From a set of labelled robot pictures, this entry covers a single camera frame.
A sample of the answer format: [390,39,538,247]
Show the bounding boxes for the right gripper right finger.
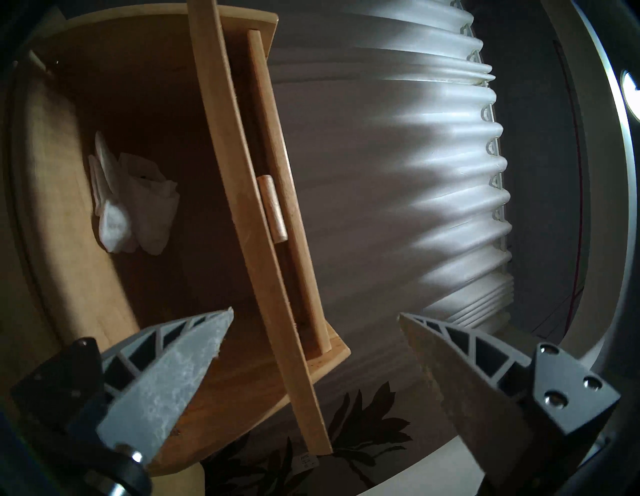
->
[398,312,621,496]

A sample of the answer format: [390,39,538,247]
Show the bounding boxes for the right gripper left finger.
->
[10,307,235,496]

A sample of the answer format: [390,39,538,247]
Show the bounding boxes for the white sock bundle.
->
[87,131,180,256]

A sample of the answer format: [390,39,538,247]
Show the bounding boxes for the wooden door peg knob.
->
[256,175,288,245]

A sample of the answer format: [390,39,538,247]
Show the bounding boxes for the wooden door with ribbed glass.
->
[187,0,333,456]

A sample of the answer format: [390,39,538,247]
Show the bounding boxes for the tall dark leafy plant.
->
[202,382,413,496]

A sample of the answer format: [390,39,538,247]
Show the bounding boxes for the wooden cabinet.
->
[10,0,352,476]

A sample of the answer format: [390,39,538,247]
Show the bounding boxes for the grey pleated curtain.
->
[267,0,516,391]

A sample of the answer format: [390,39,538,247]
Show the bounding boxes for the round ceiling light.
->
[620,69,640,122]

